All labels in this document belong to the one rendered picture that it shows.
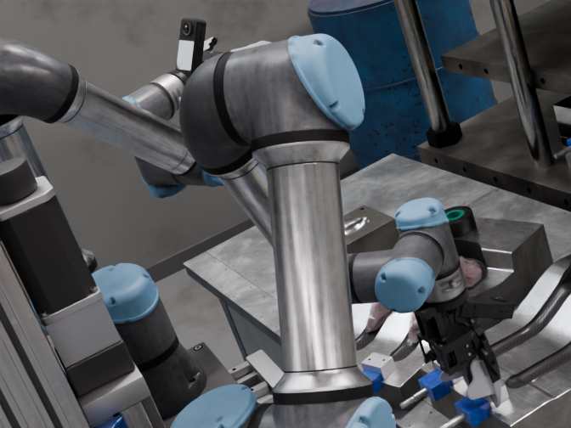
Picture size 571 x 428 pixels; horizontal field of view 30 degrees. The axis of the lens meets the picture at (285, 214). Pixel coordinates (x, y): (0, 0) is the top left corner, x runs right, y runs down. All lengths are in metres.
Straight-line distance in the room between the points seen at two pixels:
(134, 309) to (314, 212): 0.56
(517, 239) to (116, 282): 0.86
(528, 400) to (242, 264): 1.16
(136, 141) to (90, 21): 2.88
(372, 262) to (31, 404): 0.51
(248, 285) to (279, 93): 1.44
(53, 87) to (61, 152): 3.03
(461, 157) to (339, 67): 1.76
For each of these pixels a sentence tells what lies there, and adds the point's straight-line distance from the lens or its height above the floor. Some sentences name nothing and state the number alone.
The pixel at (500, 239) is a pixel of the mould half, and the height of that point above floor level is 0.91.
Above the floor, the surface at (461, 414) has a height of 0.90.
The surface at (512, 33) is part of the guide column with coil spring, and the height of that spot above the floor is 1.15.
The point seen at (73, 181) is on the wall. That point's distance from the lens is 4.67.
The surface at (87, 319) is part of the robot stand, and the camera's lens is 1.42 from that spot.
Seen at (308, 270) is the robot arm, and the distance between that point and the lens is 1.19.
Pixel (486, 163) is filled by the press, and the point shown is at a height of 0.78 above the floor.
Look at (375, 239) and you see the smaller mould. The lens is 2.51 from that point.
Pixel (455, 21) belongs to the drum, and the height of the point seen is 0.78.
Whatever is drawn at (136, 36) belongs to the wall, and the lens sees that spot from 4.62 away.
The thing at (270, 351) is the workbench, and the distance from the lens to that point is 2.71.
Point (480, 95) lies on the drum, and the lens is 4.38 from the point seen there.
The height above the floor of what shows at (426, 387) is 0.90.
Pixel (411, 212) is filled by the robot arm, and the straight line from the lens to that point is 1.57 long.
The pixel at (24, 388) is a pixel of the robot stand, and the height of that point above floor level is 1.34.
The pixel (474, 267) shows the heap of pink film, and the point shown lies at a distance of 2.16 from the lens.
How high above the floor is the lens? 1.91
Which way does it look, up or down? 22 degrees down
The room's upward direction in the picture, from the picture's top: 20 degrees counter-clockwise
